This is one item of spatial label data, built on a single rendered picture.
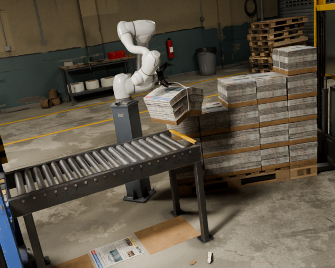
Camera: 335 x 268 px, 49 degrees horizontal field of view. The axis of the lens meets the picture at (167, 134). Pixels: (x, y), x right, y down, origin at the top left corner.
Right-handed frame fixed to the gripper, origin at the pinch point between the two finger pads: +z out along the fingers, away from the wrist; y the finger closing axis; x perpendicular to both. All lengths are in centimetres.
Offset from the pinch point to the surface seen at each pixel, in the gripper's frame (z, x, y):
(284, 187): 100, 51, 120
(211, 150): 56, -5, 81
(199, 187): -16, 37, 83
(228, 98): 68, 7, 30
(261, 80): 91, 28, 16
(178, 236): -20, 17, 131
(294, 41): 694, -218, 7
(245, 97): 80, 18, 31
